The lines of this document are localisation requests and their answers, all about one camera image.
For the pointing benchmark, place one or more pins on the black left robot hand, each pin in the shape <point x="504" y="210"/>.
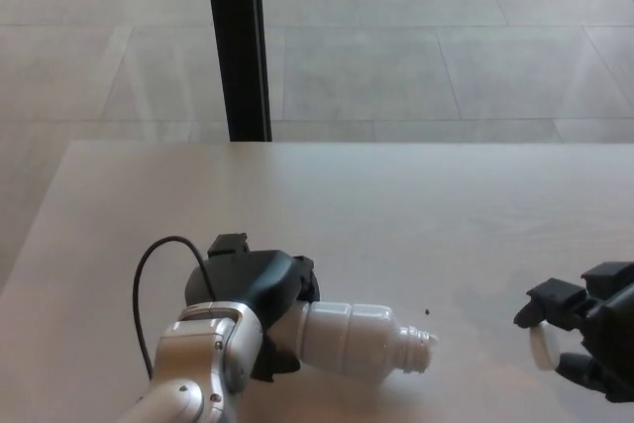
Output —
<point x="257" y="279"/>

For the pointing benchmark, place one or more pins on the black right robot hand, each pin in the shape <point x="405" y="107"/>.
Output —
<point x="614" y="334"/>

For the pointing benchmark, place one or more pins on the white screw bottle cap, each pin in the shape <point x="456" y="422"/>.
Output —
<point x="545" y="348"/>

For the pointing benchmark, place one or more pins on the white plastic bottle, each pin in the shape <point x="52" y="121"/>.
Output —
<point x="356" y="339"/>

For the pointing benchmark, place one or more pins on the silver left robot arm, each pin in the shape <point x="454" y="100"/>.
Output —
<point x="198" y="358"/>

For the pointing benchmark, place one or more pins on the black vertical window frame post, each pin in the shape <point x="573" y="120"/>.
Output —
<point x="240" y="46"/>

